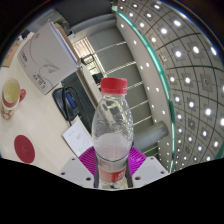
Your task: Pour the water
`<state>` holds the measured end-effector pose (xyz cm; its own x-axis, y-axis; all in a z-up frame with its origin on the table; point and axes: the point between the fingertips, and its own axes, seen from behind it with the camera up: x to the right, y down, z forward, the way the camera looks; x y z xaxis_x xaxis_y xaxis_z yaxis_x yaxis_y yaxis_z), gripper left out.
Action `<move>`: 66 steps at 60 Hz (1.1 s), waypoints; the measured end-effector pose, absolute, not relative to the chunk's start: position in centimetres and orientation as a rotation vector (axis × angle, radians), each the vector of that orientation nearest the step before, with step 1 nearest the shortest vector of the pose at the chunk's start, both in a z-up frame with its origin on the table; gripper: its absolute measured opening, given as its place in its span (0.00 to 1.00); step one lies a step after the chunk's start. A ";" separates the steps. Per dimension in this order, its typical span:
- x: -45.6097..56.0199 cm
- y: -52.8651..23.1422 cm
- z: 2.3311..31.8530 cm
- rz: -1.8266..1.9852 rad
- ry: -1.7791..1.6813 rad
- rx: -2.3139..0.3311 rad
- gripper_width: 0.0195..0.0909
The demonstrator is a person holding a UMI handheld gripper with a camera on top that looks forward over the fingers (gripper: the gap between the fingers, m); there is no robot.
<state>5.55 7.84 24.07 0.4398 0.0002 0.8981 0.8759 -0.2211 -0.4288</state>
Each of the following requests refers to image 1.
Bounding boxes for recessed ceiling lights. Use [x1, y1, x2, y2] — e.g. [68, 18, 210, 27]
[118, 0, 224, 164]

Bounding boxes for black desk console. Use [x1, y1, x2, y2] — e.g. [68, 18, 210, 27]
[52, 86, 83, 122]

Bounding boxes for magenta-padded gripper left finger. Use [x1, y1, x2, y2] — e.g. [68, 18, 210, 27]
[59, 148, 98, 189]

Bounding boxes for white copy paper carton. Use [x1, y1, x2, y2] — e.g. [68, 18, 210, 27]
[17, 20, 82, 96]

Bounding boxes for flat round red coaster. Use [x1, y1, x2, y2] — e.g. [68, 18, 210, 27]
[13, 134, 36, 164]

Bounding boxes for white printed paper sheet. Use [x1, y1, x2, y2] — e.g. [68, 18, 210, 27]
[62, 119, 94, 158]

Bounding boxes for red and cream mug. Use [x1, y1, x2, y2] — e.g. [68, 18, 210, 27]
[0, 77, 27, 120]

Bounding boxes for clear red-capped water bottle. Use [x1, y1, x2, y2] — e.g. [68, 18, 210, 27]
[91, 77, 135, 191]

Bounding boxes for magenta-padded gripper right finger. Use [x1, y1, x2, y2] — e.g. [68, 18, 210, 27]
[126, 146, 170, 189]

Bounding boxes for long curved conference desk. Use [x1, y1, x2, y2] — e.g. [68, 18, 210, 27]
[61, 61, 104, 136]

